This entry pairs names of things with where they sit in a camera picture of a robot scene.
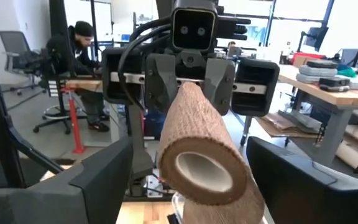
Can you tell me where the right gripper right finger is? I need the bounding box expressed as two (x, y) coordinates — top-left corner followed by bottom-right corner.
(246, 136), (358, 224)

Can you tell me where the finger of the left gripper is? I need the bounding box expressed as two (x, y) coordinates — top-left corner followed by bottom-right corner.
(203, 57), (236, 116)
(144, 52), (179, 113)

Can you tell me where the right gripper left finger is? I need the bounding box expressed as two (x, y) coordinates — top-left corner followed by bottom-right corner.
(0, 136), (133, 224)

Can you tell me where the brown elastic bandage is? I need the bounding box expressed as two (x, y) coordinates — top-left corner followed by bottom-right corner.
(157, 81), (266, 224)

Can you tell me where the flat cardboard stack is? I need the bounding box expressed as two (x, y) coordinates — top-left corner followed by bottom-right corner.
(255, 110), (324, 139)

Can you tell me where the red box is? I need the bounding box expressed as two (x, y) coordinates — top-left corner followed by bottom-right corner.
(291, 52), (326, 67)

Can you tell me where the stack of grey cases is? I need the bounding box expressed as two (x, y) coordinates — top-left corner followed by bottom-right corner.
(296, 58), (339, 85)

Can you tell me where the wooden workbench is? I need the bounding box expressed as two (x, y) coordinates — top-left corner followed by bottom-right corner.
(65, 77), (104, 93)

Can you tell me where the black flat device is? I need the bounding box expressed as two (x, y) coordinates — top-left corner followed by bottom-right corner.
(318, 77), (351, 93)

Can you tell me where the black monitor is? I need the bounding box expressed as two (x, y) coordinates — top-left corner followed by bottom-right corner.
(296, 26), (329, 53)

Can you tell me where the wooden desk with grey legs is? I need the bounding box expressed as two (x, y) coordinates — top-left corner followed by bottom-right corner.
(242, 63), (358, 175)

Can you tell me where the green cloth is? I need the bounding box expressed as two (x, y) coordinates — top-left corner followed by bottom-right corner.
(336, 63), (357, 78)

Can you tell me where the black stool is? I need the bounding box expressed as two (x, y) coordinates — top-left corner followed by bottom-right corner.
(32, 79), (88, 135)

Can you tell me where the person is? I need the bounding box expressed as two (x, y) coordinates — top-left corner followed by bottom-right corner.
(39, 21), (111, 133)

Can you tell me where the grey office chair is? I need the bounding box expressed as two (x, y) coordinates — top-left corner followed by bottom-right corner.
(0, 30), (48, 96)

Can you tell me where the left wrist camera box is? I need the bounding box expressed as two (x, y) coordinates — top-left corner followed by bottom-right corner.
(170, 0), (219, 53)

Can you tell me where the red support post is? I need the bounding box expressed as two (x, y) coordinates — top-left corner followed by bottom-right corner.
(60, 86), (87, 156)

